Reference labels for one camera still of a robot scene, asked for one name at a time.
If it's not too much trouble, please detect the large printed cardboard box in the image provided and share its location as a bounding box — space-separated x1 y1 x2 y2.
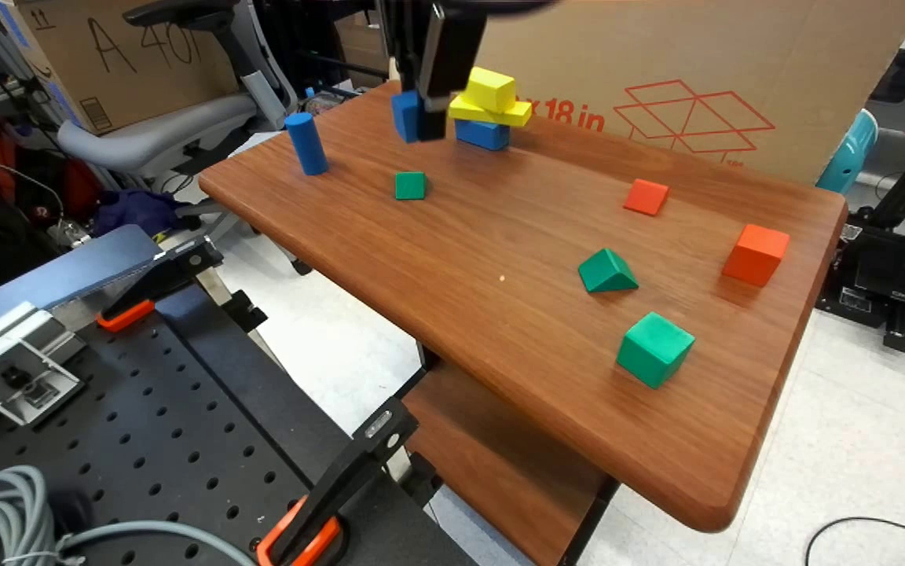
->
385 0 905 189

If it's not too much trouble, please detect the black orange bar clamp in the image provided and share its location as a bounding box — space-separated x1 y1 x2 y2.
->
253 401 421 566
91 237 226 337

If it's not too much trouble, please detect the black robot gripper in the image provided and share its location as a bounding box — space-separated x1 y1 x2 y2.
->
380 0 490 146

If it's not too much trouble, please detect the flat yellow block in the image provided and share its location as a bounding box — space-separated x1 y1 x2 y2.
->
447 92 536 131

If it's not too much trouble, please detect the blue cube block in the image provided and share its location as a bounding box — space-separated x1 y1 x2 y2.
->
388 89 428 146

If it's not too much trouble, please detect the orange cube block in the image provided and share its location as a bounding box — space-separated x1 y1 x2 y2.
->
720 219 795 292

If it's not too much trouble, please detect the thin black floor cable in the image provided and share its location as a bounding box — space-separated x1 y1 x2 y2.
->
800 509 905 566

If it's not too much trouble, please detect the black perforated mounting board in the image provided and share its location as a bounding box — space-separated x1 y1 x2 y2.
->
0 283 479 566

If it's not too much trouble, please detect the green wedge block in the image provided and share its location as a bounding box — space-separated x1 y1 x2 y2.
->
575 246 643 299

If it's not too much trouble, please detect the blue grey metal plate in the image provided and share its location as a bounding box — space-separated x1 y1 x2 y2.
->
0 219 159 352

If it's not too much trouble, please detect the aluminium corner bracket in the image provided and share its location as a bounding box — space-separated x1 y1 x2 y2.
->
0 337 85 430

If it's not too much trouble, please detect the grey black office chair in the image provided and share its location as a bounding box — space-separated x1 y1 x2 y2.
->
52 0 303 175

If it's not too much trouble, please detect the black equipment stand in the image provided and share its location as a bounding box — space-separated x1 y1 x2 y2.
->
813 125 905 358

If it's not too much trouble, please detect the cardboard box with handwriting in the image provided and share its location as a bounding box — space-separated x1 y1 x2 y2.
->
13 0 246 136

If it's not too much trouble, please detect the red flat block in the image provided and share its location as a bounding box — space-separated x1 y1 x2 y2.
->
621 175 674 219

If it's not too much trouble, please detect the wooden lower shelf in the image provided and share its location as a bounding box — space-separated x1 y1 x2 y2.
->
401 362 614 566

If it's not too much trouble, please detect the small green cube block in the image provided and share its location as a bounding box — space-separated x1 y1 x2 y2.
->
388 166 430 205

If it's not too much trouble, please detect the thick yellow block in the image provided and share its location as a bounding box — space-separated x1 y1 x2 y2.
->
458 64 518 117

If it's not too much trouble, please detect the blue cylinder block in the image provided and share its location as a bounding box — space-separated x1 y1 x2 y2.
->
281 108 333 180

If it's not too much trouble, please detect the large green cube block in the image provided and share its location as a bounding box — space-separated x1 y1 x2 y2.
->
614 307 702 392

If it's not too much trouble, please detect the blue base block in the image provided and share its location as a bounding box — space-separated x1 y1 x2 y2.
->
453 117 513 156

